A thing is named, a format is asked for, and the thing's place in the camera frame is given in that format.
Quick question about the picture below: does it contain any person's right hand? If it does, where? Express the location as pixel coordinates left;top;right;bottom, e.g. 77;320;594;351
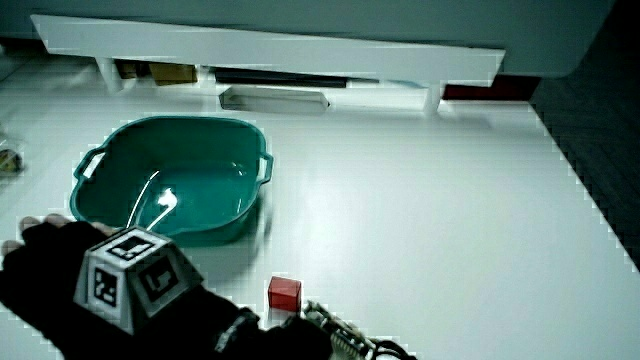
0;213;262;360

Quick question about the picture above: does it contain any red block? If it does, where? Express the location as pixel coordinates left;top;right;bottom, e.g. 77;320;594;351
267;275;303;313

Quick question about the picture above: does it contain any person's right forearm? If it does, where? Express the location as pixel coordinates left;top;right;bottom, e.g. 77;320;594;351
234;312;341;360

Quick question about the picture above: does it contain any small round dark object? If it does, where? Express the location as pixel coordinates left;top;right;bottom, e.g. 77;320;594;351
0;146;26;177

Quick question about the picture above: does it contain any teal plastic basin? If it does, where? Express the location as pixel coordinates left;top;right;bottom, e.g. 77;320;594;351
69;115;275;246

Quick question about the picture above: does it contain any brown cardboard box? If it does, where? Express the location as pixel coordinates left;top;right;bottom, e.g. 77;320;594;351
148;62;199;87

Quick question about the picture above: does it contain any clear plastic container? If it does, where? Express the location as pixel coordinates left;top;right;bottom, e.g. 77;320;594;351
218;85;331;116

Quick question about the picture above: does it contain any black flat device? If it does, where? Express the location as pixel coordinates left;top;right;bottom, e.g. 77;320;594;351
214;68;349;90

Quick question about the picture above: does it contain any white desk shelf riser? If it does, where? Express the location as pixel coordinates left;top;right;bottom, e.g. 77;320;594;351
29;13;506;117

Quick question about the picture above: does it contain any dark red object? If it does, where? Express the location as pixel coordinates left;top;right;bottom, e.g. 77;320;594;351
442;74;543;102

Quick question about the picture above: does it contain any black cable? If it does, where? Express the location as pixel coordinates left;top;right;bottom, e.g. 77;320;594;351
369;338;419;360

